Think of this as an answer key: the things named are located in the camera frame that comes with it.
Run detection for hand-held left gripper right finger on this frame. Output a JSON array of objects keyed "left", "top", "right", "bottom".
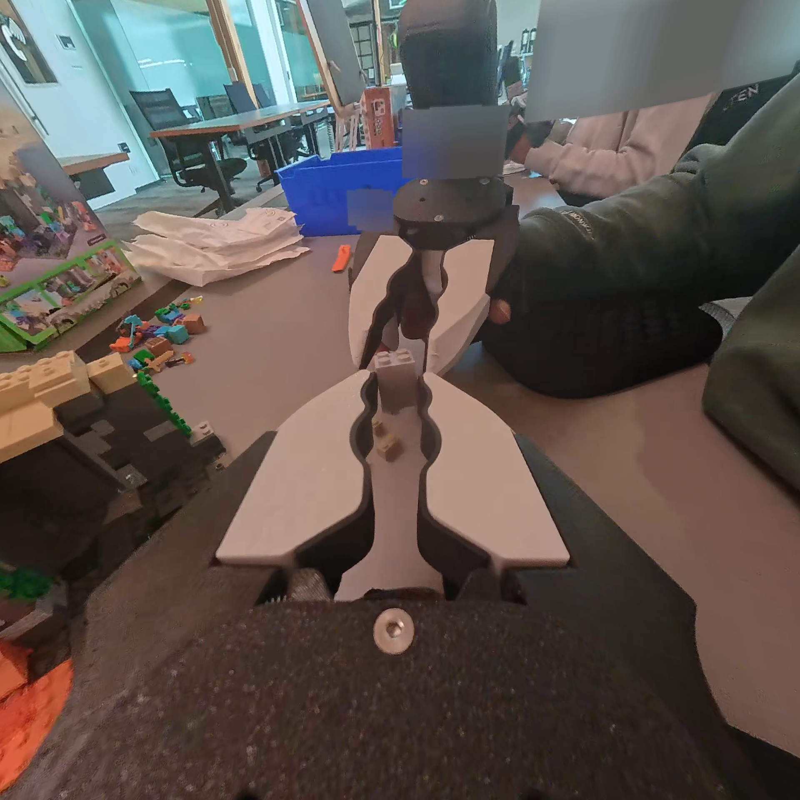
[{"left": 414, "top": 372, "right": 571, "bottom": 577}]

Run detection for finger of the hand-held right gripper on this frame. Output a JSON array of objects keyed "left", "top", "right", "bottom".
[
  {"left": 347, "top": 236, "right": 416, "bottom": 371},
  {"left": 422, "top": 239, "right": 495, "bottom": 377}
]

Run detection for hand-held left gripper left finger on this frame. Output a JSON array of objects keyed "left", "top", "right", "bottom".
[{"left": 214, "top": 369, "right": 380, "bottom": 598}]

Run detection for person's right forearm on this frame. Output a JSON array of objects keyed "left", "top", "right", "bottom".
[{"left": 519, "top": 75, "right": 800, "bottom": 301}]

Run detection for grey desk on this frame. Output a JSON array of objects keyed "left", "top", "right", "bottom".
[{"left": 0, "top": 169, "right": 800, "bottom": 745}]

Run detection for blue plastic bin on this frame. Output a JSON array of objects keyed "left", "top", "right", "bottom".
[{"left": 275, "top": 147, "right": 407, "bottom": 237}]

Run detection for red-orange toy set box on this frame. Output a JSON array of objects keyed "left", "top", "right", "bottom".
[{"left": 361, "top": 86, "right": 401, "bottom": 151}]

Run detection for white paper bag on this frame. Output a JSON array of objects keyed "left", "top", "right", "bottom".
[
  {"left": 132, "top": 208, "right": 302, "bottom": 250},
  {"left": 122, "top": 234, "right": 311, "bottom": 287}
]

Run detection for dark board on wooden easel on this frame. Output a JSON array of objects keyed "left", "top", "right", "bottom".
[{"left": 297, "top": 0, "right": 370, "bottom": 151}]

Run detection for wood-top office table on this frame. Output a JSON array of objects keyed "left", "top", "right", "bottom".
[
  {"left": 149, "top": 100, "right": 332, "bottom": 213},
  {"left": 59, "top": 152, "right": 132, "bottom": 201}
]

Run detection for grey toy brick castle model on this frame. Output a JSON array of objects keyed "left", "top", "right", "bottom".
[{"left": 0, "top": 350, "right": 229, "bottom": 791}]

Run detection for pile of colourful toy bricks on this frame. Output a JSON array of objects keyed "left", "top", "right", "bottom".
[{"left": 109, "top": 297, "right": 207, "bottom": 373}]

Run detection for black office chair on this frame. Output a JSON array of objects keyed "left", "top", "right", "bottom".
[
  {"left": 129, "top": 87, "right": 248, "bottom": 191},
  {"left": 224, "top": 81, "right": 276, "bottom": 116}
]

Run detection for person's green sweatshirt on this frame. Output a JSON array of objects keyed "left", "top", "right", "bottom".
[{"left": 701, "top": 244, "right": 800, "bottom": 495}]

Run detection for green printed toy set box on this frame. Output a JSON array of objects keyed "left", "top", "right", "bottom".
[{"left": 0, "top": 81, "right": 141, "bottom": 354}]

